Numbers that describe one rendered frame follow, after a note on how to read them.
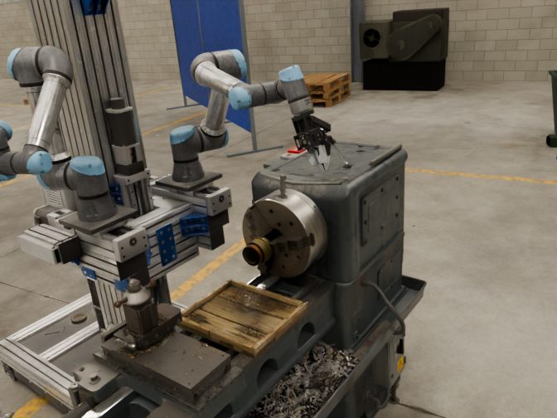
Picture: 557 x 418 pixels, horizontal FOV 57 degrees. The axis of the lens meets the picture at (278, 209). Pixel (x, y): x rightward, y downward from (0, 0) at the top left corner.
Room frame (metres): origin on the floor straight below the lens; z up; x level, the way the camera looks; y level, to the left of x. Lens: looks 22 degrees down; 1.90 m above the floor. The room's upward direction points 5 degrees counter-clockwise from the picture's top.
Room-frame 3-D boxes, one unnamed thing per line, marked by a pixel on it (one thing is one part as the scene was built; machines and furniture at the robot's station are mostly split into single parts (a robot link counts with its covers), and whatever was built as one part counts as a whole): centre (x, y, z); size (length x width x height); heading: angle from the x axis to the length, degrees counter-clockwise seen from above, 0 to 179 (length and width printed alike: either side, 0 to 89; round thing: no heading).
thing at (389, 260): (2.09, -0.24, 0.43); 0.60 x 0.48 x 0.86; 142
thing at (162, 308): (1.34, 0.42, 0.99); 0.20 x 0.10 x 0.05; 142
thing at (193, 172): (2.30, 0.41, 1.21); 0.15 x 0.15 x 0.10
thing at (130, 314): (1.31, 0.43, 1.07); 0.07 x 0.07 x 0.10; 52
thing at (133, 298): (1.31, 0.44, 1.13); 0.08 x 0.08 x 0.03
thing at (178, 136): (2.30, 0.40, 1.33); 0.13 x 0.12 x 0.14; 121
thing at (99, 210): (1.91, 0.72, 1.21); 0.15 x 0.15 x 0.10
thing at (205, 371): (1.27, 0.39, 0.95); 0.43 x 0.17 x 0.05; 52
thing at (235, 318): (1.54, 0.16, 0.89); 0.36 x 0.30 x 0.04; 52
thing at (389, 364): (1.92, -0.46, 0.41); 0.34 x 0.17 x 0.82; 142
